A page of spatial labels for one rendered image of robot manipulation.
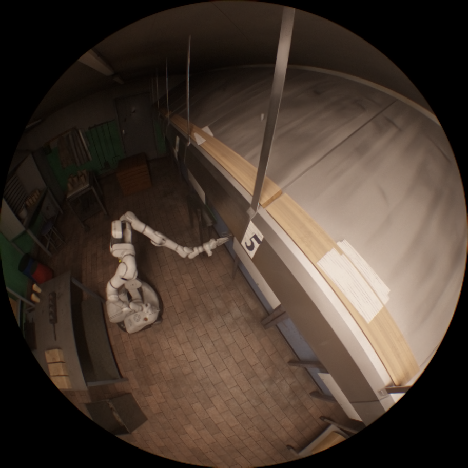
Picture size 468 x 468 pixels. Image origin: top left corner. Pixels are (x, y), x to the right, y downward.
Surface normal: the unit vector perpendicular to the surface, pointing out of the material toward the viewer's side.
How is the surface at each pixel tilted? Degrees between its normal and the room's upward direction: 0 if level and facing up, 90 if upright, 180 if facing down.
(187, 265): 0
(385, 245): 33
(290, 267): 55
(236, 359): 0
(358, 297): 27
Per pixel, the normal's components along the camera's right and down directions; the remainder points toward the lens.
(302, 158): -0.41, -0.35
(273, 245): -0.66, -0.10
